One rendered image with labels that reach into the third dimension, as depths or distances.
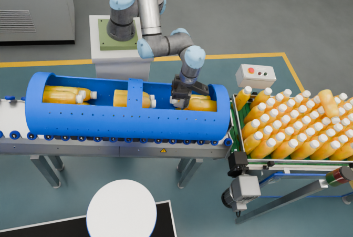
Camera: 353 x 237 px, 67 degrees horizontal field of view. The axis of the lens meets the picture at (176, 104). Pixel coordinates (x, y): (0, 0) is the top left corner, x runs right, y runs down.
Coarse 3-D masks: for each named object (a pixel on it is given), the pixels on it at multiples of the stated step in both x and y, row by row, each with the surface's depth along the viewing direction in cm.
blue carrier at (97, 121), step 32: (32, 96) 107; (128, 96) 114; (160, 96) 142; (224, 96) 123; (32, 128) 111; (64, 128) 113; (96, 128) 114; (128, 128) 116; (160, 128) 118; (192, 128) 120; (224, 128) 123
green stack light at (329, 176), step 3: (327, 174) 118; (330, 174) 115; (327, 177) 117; (330, 177) 115; (333, 177) 114; (327, 180) 117; (330, 180) 115; (333, 180) 114; (330, 183) 116; (333, 183) 115; (336, 183) 114; (339, 183) 113; (333, 186) 116; (336, 186) 116
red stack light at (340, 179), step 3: (339, 168) 112; (333, 171) 115; (336, 171) 112; (339, 171) 111; (333, 174) 114; (336, 174) 112; (339, 174) 110; (336, 177) 112; (339, 177) 111; (342, 177) 110; (336, 180) 112; (339, 180) 111; (342, 180) 110; (345, 180) 109; (342, 183) 112
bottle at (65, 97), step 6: (48, 90) 116; (54, 90) 117; (48, 96) 114; (54, 96) 114; (60, 96) 114; (66, 96) 115; (72, 96) 116; (48, 102) 114; (54, 102) 114; (60, 102) 115; (66, 102) 115; (72, 102) 116
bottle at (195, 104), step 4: (192, 100) 125; (196, 100) 125; (200, 100) 125; (204, 100) 126; (208, 100) 127; (212, 100) 129; (192, 104) 124; (196, 104) 124; (200, 104) 125; (204, 104) 125; (208, 104) 126; (212, 104) 127; (216, 104) 127; (188, 108) 126; (192, 108) 125; (196, 108) 124; (200, 108) 125; (204, 108) 125; (208, 108) 126; (212, 108) 126; (216, 108) 127
